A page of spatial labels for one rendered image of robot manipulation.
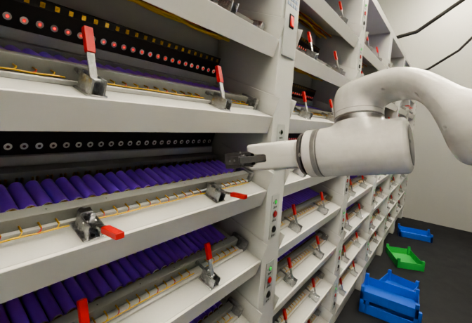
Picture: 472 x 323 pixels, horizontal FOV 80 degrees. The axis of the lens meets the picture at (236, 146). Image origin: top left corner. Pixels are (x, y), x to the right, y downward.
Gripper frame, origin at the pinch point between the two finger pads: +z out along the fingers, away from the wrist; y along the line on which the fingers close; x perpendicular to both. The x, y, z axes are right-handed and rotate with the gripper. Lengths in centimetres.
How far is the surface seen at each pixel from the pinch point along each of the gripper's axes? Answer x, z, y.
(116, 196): 3.6, 7.1, 24.1
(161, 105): -9.8, -1.1, 20.2
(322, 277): 61, 18, -83
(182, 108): -9.7, -1.1, 15.7
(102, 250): 10.3, 3.6, 28.6
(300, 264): 44, 15, -54
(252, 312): 42.2, 11.3, -14.6
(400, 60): -67, -10, -225
